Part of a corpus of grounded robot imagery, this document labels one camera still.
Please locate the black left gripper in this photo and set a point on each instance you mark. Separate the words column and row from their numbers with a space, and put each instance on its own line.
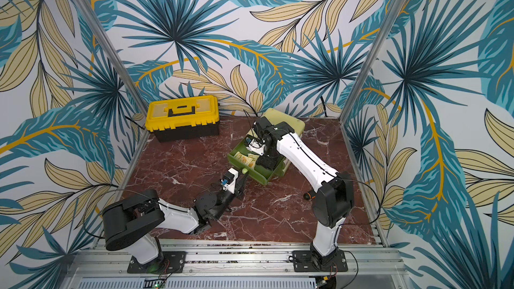
column 240, row 188

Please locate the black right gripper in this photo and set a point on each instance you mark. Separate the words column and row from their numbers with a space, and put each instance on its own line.
column 269, row 160

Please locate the green top drawer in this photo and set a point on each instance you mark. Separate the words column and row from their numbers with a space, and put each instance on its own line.
column 259, row 173

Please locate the cream cookie packet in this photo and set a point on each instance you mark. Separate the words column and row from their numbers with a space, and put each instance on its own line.
column 253, row 163
column 243, row 158

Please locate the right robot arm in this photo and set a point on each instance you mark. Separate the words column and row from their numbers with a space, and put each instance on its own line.
column 333, row 197

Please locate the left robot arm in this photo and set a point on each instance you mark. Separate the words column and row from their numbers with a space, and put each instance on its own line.
column 129, row 222

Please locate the light green drawer cabinet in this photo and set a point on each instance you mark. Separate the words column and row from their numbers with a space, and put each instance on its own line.
column 281, row 118

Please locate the black orange screwdriver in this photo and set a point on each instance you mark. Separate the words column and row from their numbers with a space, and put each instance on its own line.
column 310, row 195

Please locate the yellow black toolbox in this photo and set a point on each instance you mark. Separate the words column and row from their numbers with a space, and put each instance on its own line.
column 183, row 118

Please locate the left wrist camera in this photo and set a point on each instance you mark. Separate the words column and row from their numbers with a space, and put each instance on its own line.
column 229, row 180

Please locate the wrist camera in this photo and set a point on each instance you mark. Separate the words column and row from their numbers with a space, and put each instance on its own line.
column 254, row 145
column 229, row 180

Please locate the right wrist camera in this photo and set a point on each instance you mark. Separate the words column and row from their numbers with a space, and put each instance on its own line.
column 254, row 145

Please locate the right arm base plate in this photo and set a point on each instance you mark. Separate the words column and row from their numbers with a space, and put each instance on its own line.
column 311, row 261

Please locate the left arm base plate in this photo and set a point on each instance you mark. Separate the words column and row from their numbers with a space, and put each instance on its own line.
column 165, row 263

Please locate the aluminium front rail frame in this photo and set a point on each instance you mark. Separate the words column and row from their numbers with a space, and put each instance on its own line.
column 224, row 264

